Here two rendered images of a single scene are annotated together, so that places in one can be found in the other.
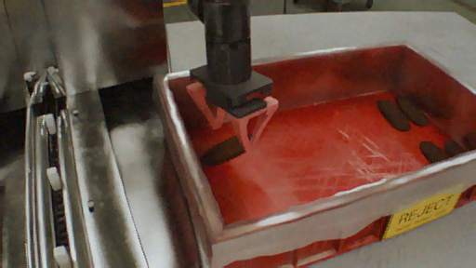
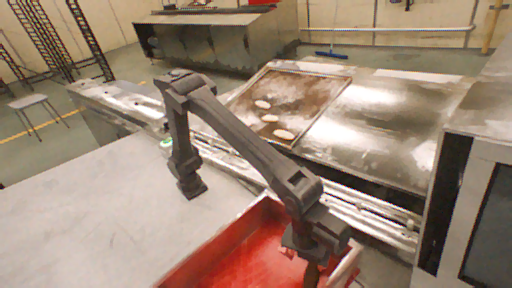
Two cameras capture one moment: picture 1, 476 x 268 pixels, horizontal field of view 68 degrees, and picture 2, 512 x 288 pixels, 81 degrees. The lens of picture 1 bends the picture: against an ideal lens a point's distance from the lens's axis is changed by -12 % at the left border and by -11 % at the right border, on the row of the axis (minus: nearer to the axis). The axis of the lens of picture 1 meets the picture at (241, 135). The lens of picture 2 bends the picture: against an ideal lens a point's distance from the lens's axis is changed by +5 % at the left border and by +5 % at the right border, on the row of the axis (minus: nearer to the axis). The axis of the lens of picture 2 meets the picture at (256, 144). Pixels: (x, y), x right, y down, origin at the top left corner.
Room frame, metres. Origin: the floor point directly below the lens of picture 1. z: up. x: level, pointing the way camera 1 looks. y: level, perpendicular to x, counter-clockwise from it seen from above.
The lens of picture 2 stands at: (0.85, -0.18, 1.53)
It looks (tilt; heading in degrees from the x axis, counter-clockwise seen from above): 33 degrees down; 162
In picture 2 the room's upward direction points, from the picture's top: 12 degrees counter-clockwise
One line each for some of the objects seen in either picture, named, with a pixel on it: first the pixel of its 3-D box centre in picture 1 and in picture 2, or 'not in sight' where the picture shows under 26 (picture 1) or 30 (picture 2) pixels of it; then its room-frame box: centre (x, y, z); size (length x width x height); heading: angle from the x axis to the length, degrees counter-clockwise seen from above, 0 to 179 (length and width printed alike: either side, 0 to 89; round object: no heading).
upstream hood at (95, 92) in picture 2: not in sight; (113, 99); (-1.17, -0.42, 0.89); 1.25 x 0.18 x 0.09; 24
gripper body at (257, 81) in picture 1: (229, 61); (304, 234); (0.46, 0.02, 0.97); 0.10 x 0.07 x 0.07; 39
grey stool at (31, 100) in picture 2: not in sight; (39, 116); (-3.41, -1.55, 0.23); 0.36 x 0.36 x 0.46; 29
